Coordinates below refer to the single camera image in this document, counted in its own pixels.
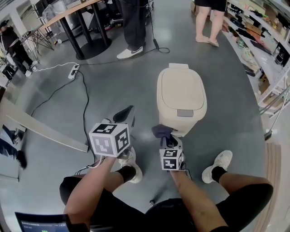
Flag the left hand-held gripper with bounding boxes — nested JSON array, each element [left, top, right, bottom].
[[88, 105, 136, 158]]

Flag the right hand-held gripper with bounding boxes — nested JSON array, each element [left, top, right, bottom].
[[159, 135, 185, 171]]

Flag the dark purple cloth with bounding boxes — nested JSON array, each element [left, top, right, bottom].
[[151, 124, 179, 147]]

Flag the beige plastic trash bin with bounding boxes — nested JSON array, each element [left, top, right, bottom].
[[156, 63, 208, 138]]

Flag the person's right forearm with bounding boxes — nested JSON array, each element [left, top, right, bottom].
[[169, 169, 228, 232]]

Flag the person's left forearm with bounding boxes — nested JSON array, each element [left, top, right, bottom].
[[63, 156, 125, 228]]

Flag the person's left white shoe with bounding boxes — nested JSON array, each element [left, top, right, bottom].
[[117, 147, 144, 184]]

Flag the person's white shoe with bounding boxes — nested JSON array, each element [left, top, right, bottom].
[[201, 150, 233, 184], [117, 147, 144, 184]]

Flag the person's right white shoe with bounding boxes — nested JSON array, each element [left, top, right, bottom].
[[201, 150, 233, 184]]

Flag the person's right black sock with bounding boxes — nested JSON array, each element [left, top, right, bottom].
[[211, 164, 228, 183]]

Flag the person's black sock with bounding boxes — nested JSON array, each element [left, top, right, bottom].
[[211, 164, 228, 183], [117, 165, 138, 183]]

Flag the person's left black sock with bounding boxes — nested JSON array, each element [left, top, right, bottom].
[[117, 165, 138, 183]]

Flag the black rolling stool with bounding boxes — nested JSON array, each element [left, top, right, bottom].
[[148, 188, 169, 208]]

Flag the white power strip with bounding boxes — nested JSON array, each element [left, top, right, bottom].
[[68, 64, 81, 79]]

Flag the person's left leg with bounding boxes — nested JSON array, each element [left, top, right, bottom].
[[103, 171, 125, 193]]

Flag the person's leg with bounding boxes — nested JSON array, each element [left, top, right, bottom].
[[103, 171, 125, 193], [218, 172, 273, 196]]

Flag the person's black shirt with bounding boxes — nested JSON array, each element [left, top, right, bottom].
[[145, 198, 189, 232]]

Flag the person's right leg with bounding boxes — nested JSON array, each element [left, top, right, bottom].
[[218, 172, 273, 196]]

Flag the person's black shorts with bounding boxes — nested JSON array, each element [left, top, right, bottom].
[[59, 176, 274, 232]]

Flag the black-headed broom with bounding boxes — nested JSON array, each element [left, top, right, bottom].
[[263, 86, 290, 141]]

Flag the black equipment cart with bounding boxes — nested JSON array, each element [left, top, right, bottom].
[[88, 0, 128, 33]]

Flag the wooden slat platform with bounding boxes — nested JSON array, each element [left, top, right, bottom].
[[258, 141, 283, 232]]

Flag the brown cardboard carton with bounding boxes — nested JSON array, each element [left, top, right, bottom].
[[258, 77, 271, 95]]

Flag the pale fabric bundle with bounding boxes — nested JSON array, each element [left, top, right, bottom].
[[240, 47, 255, 67]]

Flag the round wooden table black legs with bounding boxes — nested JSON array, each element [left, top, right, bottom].
[[39, 0, 113, 60]]

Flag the black tablet holder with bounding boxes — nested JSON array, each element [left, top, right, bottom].
[[65, 221, 92, 232]]

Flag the foil-wrapped machine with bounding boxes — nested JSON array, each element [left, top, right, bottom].
[[42, 0, 82, 37]]

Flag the white metal shelving rack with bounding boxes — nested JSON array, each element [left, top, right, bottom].
[[223, 0, 290, 114]]

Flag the black keyboard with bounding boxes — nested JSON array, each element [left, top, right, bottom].
[[250, 40, 273, 55]]

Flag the black tablet screen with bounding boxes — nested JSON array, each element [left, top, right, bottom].
[[14, 212, 69, 232]]

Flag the black boxy appliance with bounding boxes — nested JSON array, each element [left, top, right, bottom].
[[275, 41, 290, 68]]

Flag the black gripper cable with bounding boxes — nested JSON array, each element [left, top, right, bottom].
[[181, 169, 193, 181]]

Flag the black floor cable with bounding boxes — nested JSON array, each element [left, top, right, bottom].
[[30, 70, 103, 164]]

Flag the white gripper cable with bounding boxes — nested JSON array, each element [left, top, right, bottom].
[[87, 156, 105, 169]]

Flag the black cable with adapter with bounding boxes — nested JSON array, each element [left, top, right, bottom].
[[79, 13, 171, 67]]

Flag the white power cable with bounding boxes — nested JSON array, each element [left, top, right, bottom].
[[33, 63, 74, 73]]

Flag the black wire-frame stand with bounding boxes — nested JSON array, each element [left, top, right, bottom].
[[21, 28, 55, 62]]

